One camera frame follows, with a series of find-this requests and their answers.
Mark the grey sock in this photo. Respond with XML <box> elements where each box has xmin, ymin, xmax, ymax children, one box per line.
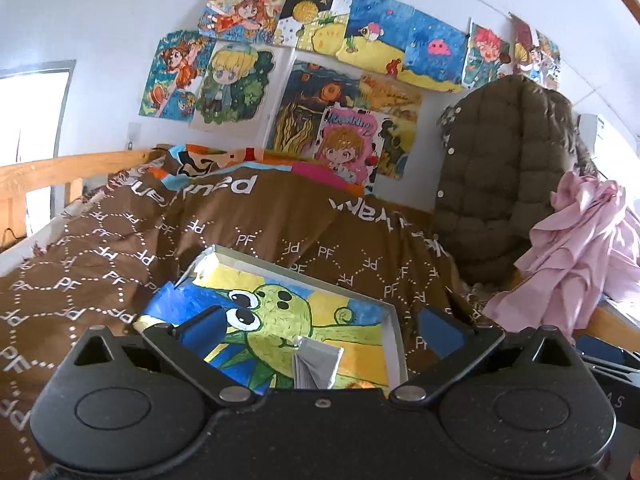
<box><xmin>292</xmin><ymin>336</ymin><xmax>344</xmax><ymax>390</ymax></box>

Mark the orange-haired girl top poster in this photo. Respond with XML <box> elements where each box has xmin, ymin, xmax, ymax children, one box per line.
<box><xmin>198</xmin><ymin>0</ymin><xmax>285</xmax><ymax>44</ymax></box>

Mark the underwater yellow sand poster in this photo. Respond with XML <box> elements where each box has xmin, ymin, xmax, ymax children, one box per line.
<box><xmin>271</xmin><ymin>0</ymin><xmax>469</xmax><ymax>94</ymax></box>

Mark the blond boy cartoon poster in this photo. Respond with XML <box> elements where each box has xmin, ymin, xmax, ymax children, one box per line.
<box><xmin>190</xmin><ymin>41</ymin><xmax>282</xmax><ymax>136</ymax></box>

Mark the brown patterned duvet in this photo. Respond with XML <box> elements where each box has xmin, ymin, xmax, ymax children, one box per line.
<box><xmin>0</xmin><ymin>143</ymin><xmax>501</xmax><ymax>466</ymax></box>

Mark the pink cloth garment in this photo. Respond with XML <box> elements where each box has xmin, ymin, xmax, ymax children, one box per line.
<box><xmin>484</xmin><ymin>171</ymin><xmax>639</xmax><ymax>338</ymax></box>

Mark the wooden bed rail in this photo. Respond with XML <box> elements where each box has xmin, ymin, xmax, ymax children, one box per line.
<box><xmin>0</xmin><ymin>148</ymin><xmax>163</xmax><ymax>250</ymax></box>

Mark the starry night painting poster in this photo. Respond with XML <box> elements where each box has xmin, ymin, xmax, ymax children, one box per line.
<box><xmin>266</xmin><ymin>60</ymin><xmax>359</xmax><ymax>156</ymax></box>

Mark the grey tray with frog picture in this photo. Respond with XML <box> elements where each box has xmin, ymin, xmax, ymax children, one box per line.
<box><xmin>134</xmin><ymin>246</ymin><xmax>408</xmax><ymax>394</ymax></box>

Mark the pink anime girl poster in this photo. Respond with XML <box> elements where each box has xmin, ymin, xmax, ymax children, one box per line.
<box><xmin>309</xmin><ymin>105</ymin><xmax>387</xmax><ymax>192</ymax></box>

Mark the olive quilted jacket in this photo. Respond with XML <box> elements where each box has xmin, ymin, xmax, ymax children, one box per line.
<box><xmin>434</xmin><ymin>75</ymin><xmax>597</xmax><ymax>284</ymax></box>

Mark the red-haired kid poster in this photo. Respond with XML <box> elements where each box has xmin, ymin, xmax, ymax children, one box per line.
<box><xmin>462</xmin><ymin>22</ymin><xmax>512</xmax><ymax>89</ymax></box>

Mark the anime girl swimming poster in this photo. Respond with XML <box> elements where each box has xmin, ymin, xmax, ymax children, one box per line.
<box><xmin>139</xmin><ymin>30</ymin><xmax>215</xmax><ymax>122</ymax></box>

